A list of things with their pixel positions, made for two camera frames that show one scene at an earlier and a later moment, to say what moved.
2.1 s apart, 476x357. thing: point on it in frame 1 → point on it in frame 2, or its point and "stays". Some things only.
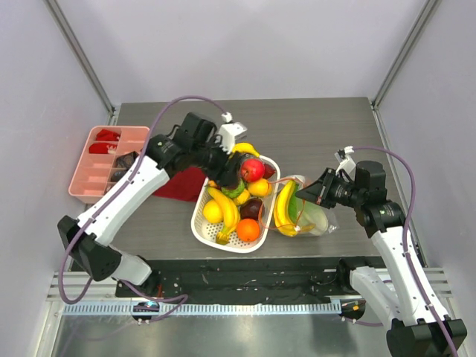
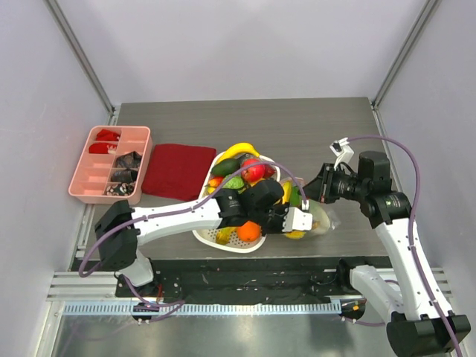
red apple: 252,169 stays
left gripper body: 216,161 → 271,220
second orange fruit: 248,230 stays
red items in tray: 104,148 stays
